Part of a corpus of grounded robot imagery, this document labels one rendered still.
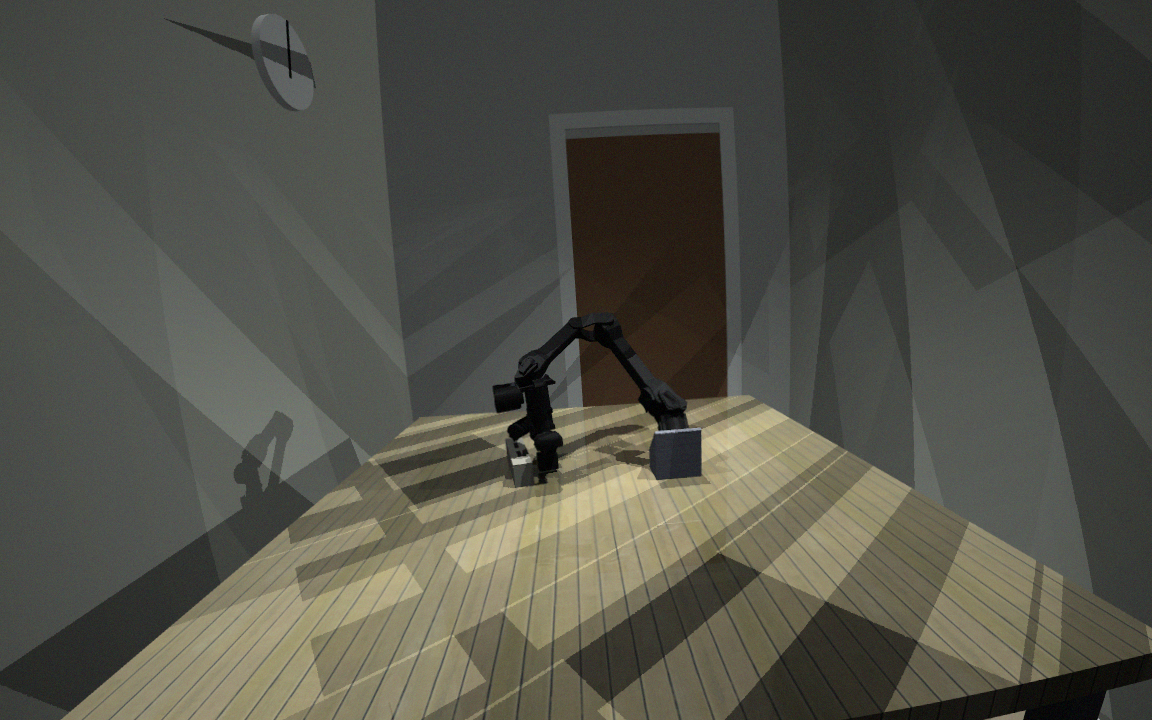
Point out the black two-prong plug charger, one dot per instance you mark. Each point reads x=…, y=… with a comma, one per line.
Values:
x=541, y=462

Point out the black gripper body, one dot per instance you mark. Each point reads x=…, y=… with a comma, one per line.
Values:
x=542, y=421

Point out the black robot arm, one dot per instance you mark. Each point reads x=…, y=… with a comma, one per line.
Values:
x=656, y=397

